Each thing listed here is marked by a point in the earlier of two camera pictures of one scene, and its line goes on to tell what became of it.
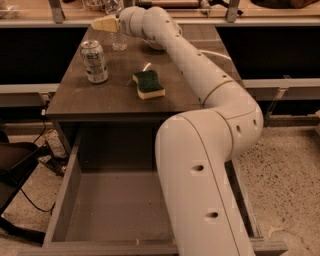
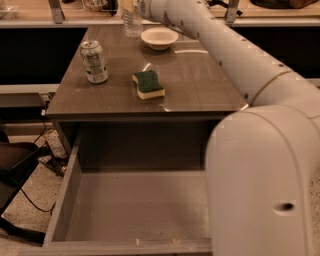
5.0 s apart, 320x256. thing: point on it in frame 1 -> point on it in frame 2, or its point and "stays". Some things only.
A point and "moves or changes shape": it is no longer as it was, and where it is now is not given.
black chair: x=16 y=161 stays
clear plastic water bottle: x=118 y=41 moves or changes shape
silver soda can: x=94 y=61 stays
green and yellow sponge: x=148 y=84 stays
